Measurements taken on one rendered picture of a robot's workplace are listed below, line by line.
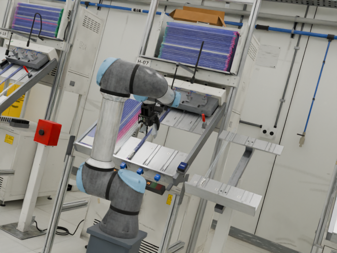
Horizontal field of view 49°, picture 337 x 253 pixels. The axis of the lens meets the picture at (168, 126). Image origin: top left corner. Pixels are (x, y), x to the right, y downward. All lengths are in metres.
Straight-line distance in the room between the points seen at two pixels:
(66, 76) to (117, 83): 1.92
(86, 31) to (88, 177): 2.09
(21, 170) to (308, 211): 2.58
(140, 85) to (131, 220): 0.51
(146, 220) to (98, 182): 1.01
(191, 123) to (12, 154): 1.48
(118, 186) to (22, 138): 1.75
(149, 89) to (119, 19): 3.42
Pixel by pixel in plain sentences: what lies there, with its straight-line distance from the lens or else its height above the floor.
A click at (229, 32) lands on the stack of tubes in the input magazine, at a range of 2.44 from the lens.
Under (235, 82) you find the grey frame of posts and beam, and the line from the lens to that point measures 2.38.
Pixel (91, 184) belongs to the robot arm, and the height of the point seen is 0.70.
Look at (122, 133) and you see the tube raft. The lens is 2.25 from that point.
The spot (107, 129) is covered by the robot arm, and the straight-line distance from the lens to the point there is 1.39.
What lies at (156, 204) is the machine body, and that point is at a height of 0.47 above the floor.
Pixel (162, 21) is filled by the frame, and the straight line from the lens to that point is 2.63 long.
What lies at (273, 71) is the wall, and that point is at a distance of 3.88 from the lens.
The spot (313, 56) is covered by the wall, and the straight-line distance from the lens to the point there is 3.87.
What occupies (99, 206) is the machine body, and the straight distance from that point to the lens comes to 2.57.
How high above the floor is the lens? 1.04
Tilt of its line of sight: 2 degrees down
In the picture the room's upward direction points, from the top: 15 degrees clockwise
